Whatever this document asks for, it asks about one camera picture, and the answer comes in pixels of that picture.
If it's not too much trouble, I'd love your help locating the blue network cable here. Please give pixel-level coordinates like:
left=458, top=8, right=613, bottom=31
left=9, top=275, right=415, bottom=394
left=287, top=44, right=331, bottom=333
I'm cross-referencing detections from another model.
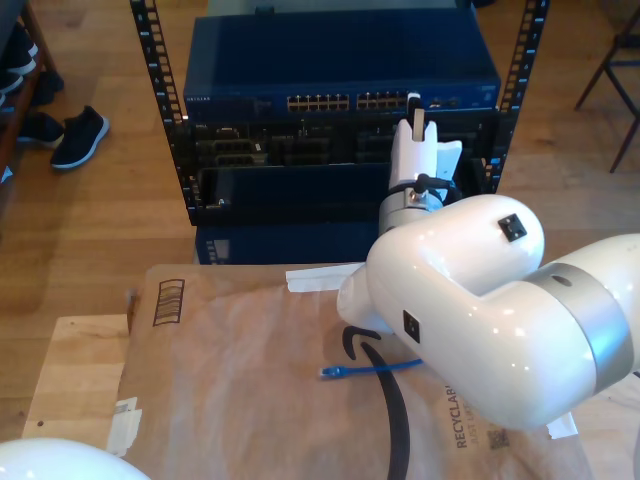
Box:
left=319, top=357, right=425, bottom=381

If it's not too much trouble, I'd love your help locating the dark metal chair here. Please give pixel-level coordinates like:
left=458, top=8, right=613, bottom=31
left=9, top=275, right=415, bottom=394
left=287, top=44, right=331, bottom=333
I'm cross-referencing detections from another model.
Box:
left=573, top=7, right=640, bottom=175

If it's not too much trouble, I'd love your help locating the blue network switch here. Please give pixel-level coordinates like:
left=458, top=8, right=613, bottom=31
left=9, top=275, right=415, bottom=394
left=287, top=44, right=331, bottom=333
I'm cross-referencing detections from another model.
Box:
left=182, top=9, right=503, bottom=121

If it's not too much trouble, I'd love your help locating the white tape strip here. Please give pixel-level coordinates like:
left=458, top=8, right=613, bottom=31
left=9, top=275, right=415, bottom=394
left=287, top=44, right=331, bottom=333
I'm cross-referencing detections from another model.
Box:
left=285, top=264, right=362, bottom=294

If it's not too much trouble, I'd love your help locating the brown paper mailing envelope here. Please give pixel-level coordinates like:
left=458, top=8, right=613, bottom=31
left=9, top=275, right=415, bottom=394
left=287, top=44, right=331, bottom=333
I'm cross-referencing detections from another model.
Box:
left=102, top=262, right=596, bottom=480

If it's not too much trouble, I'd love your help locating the blue box under rack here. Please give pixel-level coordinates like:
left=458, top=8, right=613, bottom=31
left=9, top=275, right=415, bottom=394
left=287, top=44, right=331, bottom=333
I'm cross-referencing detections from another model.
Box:
left=193, top=219, right=386, bottom=266

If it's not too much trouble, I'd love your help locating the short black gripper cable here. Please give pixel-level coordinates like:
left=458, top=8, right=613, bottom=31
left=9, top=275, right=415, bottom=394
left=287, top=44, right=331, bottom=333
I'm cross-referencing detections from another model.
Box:
left=414, top=172, right=457, bottom=202

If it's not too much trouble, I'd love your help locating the black perforated rack frame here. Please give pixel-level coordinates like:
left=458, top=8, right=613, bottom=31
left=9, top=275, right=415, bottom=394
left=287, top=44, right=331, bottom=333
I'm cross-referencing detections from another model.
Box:
left=129, top=0, right=551, bottom=226

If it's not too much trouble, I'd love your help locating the white crumpled paper label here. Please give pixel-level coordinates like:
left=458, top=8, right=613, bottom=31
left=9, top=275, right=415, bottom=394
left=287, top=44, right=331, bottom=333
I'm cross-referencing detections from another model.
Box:
left=106, top=397, right=144, bottom=459

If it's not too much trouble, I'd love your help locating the dark sneaker white sole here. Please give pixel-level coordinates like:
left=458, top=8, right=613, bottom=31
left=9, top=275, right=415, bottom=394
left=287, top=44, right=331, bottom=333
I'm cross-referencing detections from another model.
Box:
left=49, top=104, right=111, bottom=172
left=0, top=69, right=24, bottom=96
left=17, top=110, right=65, bottom=150
left=0, top=22, right=39, bottom=76

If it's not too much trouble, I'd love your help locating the dark shoe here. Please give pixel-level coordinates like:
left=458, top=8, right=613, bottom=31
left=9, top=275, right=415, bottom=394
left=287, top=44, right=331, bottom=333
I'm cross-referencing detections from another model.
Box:
left=29, top=69, right=65, bottom=107

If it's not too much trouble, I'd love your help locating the black rack server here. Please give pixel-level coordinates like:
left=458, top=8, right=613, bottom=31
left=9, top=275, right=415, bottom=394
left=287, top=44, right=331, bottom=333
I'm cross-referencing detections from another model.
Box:
left=189, top=118, right=496, bottom=166

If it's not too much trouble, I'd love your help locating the white square paper label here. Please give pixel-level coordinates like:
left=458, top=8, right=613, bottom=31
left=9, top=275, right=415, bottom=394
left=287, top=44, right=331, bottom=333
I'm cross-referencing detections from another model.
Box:
left=546, top=410, right=580, bottom=441

